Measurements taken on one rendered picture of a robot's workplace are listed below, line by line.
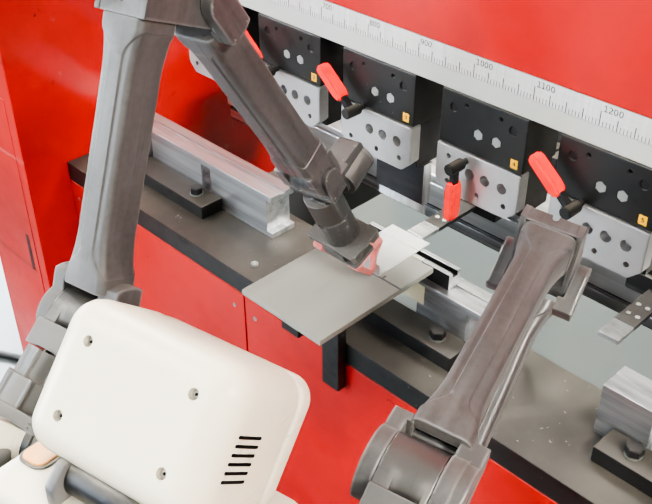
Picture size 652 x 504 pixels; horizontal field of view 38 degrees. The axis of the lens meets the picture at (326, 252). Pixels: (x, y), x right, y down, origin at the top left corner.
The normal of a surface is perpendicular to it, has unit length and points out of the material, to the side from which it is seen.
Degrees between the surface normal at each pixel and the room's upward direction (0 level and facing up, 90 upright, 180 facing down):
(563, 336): 0
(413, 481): 41
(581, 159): 90
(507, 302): 13
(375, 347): 0
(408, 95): 90
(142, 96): 86
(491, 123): 90
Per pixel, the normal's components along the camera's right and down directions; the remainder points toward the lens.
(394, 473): -0.19, -0.31
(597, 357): 0.00, -0.82
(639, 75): -0.71, 0.40
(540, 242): 0.01, -0.66
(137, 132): 0.78, 0.30
